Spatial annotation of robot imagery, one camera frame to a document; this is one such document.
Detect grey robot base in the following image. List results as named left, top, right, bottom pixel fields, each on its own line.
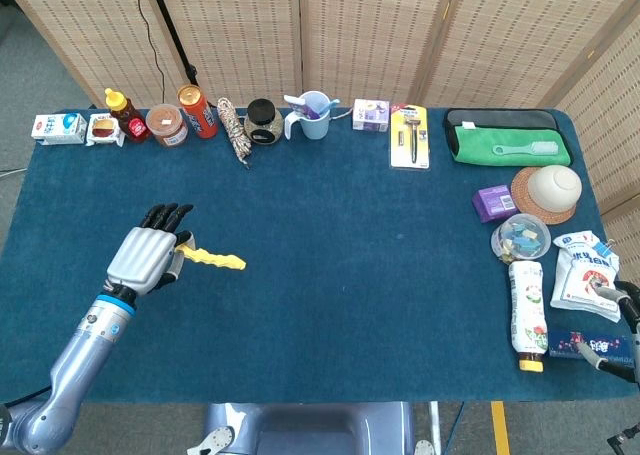
left=187, top=401, right=436, bottom=455

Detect dark blue flat box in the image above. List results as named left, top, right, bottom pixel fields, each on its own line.
left=548, top=329, right=634, bottom=365

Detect white purple small box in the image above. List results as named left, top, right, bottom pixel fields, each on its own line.
left=352, top=98, right=391, bottom=132

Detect braided rope bundle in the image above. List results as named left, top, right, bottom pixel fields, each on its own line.
left=216, top=97, right=254, bottom=170

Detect clear tub of clips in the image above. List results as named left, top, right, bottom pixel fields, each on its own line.
left=490, top=213, right=552, bottom=266

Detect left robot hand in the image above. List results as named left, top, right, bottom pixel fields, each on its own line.
left=105, top=203, right=195, bottom=297

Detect cream bowl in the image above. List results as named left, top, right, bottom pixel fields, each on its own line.
left=527, top=164, right=584, bottom=214

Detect green folded towel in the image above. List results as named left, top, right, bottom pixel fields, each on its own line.
left=448, top=124, right=573, bottom=168

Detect honey bear bottle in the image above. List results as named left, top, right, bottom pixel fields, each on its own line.
left=103, top=87, right=151, bottom=145

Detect brown sauce plastic tub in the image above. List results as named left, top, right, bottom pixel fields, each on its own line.
left=145, top=103, right=190, bottom=150

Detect orange drink can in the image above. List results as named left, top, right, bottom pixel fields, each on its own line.
left=176, top=84, right=220, bottom=140

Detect white powder bag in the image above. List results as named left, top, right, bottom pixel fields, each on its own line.
left=550, top=230, right=621, bottom=324

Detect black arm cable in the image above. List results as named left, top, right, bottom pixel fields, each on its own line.
left=606, top=426, right=640, bottom=450
left=0, top=385, right=54, bottom=407

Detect light blue scrub brush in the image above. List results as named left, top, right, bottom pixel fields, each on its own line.
left=491, top=140, right=560, bottom=157

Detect blue cable under table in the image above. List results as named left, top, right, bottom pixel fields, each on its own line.
left=443, top=401, right=466, bottom=455

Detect light blue mug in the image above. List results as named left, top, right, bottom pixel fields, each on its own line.
left=283, top=90, right=332, bottom=141

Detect bamboo folding screen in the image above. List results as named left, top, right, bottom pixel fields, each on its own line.
left=0, top=0, right=640, bottom=286

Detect thin black hanging cable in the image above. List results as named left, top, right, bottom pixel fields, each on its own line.
left=128, top=0, right=167, bottom=107

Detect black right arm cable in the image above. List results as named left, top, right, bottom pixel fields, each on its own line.
left=606, top=426, right=640, bottom=450

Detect white sauce bottle yellow cap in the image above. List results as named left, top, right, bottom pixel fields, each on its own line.
left=508, top=260, right=550, bottom=374

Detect white purple toothpaste tube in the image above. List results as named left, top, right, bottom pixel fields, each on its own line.
left=283, top=94, right=324, bottom=121

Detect black tripod pole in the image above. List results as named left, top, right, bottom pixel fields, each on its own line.
left=144, top=0, right=201, bottom=89

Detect white table leg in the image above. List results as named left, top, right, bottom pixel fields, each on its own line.
left=428, top=401, right=443, bottom=455

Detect blue felt table cover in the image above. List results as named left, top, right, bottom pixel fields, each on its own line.
left=0, top=105, right=640, bottom=406

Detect purple soap box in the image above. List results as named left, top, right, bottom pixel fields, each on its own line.
left=471, top=184, right=520, bottom=225

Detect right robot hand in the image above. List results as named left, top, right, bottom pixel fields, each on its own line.
left=574, top=280, right=640, bottom=384

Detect small white food box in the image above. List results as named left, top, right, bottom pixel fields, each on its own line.
left=85, top=113, right=126, bottom=148

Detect yellow wavy toy stick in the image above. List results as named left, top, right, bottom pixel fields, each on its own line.
left=175, top=242, right=248, bottom=272

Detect round woven coaster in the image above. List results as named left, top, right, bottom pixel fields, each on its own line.
left=510, top=166, right=579, bottom=226

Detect dark grey folded towel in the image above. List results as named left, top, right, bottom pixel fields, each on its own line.
left=443, top=107, right=560, bottom=141

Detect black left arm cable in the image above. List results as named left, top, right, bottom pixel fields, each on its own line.
left=0, top=385, right=54, bottom=407

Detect glass jar black lid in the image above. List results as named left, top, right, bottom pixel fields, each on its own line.
left=242, top=98, right=284, bottom=147

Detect white blue milk carton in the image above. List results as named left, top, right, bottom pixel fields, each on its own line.
left=30, top=112, right=89, bottom=147

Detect yellow razor package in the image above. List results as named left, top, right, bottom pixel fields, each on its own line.
left=389, top=103, right=431, bottom=171

